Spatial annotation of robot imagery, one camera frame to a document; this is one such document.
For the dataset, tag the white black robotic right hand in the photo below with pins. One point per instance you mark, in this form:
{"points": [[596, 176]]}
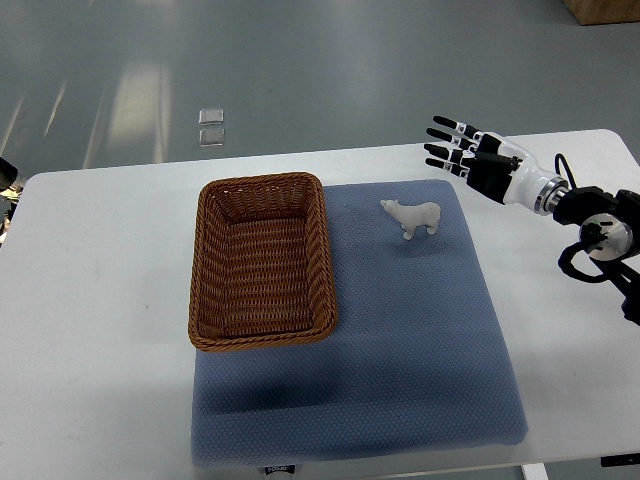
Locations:
{"points": [[493, 166]]}

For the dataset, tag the white toy polar bear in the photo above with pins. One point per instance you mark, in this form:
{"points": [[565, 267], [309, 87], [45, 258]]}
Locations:
{"points": [[427, 214]]}

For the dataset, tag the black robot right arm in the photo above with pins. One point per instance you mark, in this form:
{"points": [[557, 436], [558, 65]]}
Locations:
{"points": [[608, 236]]}

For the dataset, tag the brown wicker basket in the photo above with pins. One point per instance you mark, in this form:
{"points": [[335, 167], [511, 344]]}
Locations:
{"points": [[262, 273]]}

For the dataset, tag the wooden box corner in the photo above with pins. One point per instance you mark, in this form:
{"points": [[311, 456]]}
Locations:
{"points": [[603, 12]]}

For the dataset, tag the blue-grey fabric mat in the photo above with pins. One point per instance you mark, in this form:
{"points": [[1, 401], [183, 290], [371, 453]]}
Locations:
{"points": [[417, 360]]}

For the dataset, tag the lower floor socket plate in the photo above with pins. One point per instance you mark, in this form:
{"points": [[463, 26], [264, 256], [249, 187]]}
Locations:
{"points": [[209, 137]]}

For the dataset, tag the floor socket plate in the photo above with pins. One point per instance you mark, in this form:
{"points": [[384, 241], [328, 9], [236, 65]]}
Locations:
{"points": [[209, 137], [211, 116]]}

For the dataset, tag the upper floor socket plate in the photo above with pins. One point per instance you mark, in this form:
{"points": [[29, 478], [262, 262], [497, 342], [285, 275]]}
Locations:
{"points": [[211, 116]]}

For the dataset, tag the white table leg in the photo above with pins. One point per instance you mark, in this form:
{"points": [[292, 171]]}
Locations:
{"points": [[535, 471]]}

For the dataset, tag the black table control panel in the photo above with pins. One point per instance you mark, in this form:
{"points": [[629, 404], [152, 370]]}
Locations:
{"points": [[620, 460]]}

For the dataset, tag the dark object at left edge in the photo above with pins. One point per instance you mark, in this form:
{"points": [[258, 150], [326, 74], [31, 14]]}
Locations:
{"points": [[12, 186]]}

